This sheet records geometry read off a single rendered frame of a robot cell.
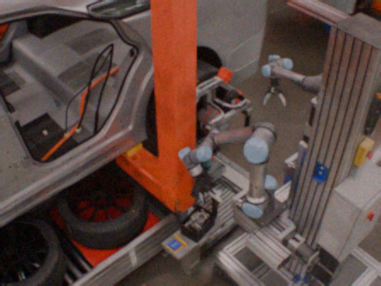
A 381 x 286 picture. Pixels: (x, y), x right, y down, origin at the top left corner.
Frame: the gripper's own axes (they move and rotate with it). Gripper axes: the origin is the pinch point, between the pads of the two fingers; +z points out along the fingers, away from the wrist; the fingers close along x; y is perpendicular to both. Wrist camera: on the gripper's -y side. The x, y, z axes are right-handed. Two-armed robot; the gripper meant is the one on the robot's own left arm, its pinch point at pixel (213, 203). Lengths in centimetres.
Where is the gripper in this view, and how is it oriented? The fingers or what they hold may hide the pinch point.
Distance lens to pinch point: 251.9
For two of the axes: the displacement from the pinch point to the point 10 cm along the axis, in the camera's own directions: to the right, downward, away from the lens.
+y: 6.2, -5.2, 5.9
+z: 5.1, 8.4, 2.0
